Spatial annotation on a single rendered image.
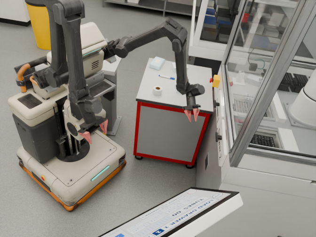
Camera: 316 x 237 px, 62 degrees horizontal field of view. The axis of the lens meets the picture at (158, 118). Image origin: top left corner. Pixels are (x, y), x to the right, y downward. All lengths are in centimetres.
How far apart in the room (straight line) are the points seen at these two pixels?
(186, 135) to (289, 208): 91
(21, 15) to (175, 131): 339
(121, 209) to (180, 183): 57
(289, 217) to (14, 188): 203
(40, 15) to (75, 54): 285
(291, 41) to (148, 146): 161
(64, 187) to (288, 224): 150
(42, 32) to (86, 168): 241
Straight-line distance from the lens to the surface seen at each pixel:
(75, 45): 111
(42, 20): 399
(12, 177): 257
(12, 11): 488
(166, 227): 91
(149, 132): 220
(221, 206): 95
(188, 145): 226
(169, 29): 130
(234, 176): 147
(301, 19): 100
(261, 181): 152
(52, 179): 212
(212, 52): 251
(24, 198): 242
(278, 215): 182
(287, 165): 145
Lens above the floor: 197
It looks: 42 degrees down
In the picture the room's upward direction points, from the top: 9 degrees clockwise
